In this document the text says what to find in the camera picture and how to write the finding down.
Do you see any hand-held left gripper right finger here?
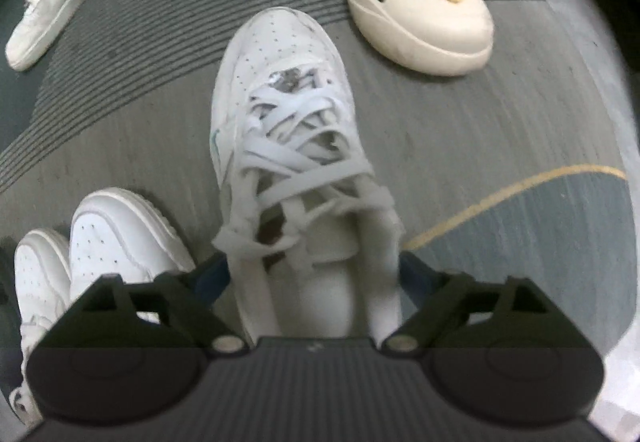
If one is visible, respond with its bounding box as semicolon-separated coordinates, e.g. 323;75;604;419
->
382;251;552;355

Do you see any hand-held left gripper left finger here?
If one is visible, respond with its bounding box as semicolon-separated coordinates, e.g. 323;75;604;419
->
79;251;249;355

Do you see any white chunky sneaker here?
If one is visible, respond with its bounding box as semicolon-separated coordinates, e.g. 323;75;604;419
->
69;188;198;323
9;228;72;425

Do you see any grey green floor mat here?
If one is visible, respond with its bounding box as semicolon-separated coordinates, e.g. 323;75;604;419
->
0;0;636;358

